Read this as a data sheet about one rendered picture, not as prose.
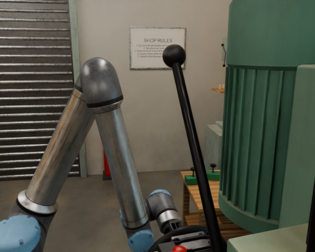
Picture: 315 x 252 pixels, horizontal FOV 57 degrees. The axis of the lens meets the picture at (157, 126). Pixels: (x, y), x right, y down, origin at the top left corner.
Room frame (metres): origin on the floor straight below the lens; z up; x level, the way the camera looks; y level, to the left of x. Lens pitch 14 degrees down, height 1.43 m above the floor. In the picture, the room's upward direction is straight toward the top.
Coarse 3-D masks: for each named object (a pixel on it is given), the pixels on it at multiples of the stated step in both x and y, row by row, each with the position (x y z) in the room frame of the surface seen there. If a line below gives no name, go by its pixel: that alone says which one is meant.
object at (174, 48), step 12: (168, 48) 0.43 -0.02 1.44; (180, 48) 0.43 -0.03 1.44; (168, 60) 0.43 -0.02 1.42; (180, 60) 0.43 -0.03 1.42; (180, 72) 0.42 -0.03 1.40; (180, 84) 0.41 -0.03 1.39; (180, 96) 0.40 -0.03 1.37; (192, 120) 0.38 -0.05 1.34; (192, 132) 0.37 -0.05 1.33; (192, 144) 0.36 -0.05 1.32; (192, 156) 0.35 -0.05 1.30; (204, 168) 0.34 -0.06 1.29; (204, 180) 0.33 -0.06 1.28; (204, 192) 0.32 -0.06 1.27; (204, 204) 0.32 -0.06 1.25; (216, 228) 0.30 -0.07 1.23; (216, 240) 0.29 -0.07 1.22
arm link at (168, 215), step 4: (164, 212) 0.99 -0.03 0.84; (168, 212) 0.99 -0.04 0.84; (172, 212) 0.99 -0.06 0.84; (176, 212) 1.01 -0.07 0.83; (160, 216) 0.99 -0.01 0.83; (164, 216) 0.98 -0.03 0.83; (168, 216) 0.97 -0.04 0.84; (172, 216) 0.97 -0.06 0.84; (176, 216) 0.98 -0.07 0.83; (160, 220) 0.98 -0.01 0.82; (164, 220) 0.96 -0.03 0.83; (168, 220) 0.96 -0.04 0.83; (180, 220) 0.98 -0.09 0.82; (160, 224) 0.97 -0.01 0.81; (164, 224) 0.96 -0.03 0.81; (172, 224) 0.97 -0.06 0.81; (180, 224) 0.99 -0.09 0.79; (160, 228) 0.97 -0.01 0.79
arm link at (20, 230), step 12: (12, 216) 0.86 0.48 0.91; (24, 216) 0.86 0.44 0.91; (0, 228) 0.80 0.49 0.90; (12, 228) 0.80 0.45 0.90; (24, 228) 0.80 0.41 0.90; (36, 228) 0.81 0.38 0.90; (0, 240) 0.75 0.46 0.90; (12, 240) 0.75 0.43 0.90; (24, 240) 0.76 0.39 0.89; (36, 240) 0.79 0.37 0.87
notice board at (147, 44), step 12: (132, 36) 3.34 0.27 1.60; (144, 36) 3.36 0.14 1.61; (156, 36) 3.38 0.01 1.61; (168, 36) 3.40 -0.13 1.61; (180, 36) 3.42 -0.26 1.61; (132, 48) 3.34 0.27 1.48; (144, 48) 3.36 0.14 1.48; (156, 48) 3.38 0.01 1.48; (132, 60) 3.34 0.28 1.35; (144, 60) 3.36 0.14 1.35; (156, 60) 3.38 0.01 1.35
